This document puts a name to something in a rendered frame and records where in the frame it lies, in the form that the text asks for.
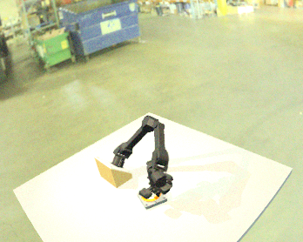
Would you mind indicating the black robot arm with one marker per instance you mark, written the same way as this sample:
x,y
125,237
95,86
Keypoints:
x,y
160,155

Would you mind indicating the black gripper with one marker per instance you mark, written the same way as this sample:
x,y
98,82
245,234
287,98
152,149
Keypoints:
x,y
146,193

